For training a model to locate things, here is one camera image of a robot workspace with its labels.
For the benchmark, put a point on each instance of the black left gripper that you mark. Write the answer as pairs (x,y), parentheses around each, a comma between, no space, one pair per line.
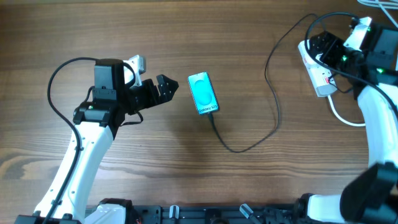
(153,99)

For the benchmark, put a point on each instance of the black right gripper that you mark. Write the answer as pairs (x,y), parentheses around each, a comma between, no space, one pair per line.
(335,45)

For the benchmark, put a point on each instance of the white power strip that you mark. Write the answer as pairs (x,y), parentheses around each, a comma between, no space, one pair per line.
(319,75)

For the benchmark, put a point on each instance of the teal screen Galaxy smartphone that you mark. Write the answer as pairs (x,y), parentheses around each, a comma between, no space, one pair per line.
(203,93)

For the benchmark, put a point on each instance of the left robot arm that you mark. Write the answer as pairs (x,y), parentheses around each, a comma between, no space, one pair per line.
(94,127)

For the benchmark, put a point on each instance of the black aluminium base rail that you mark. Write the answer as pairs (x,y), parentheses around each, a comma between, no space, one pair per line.
(175,214)

